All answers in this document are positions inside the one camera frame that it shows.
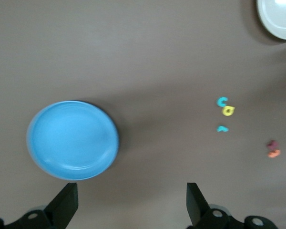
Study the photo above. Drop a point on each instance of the teal foam letter r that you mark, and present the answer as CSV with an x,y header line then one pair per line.
x,y
220,129

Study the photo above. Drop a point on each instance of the yellow foam letter a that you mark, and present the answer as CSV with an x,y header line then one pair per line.
x,y
224,112

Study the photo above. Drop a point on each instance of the orange foam letter t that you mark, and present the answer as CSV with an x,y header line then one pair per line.
x,y
274,153

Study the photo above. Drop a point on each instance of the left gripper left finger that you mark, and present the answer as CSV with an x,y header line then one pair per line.
x,y
57,210

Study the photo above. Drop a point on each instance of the dark red foam letter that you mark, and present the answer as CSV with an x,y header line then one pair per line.
x,y
272,144

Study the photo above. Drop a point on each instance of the beige plate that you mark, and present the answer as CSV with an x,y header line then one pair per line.
x,y
281,16

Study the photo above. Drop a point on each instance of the teal foam letter c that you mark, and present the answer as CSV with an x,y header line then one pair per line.
x,y
218,102

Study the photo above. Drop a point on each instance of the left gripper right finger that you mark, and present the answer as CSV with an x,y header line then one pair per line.
x,y
200,212

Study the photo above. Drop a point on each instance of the brown table mat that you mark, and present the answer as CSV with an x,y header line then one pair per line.
x,y
157,59

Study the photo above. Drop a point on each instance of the blue plate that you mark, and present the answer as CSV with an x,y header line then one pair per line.
x,y
74,140

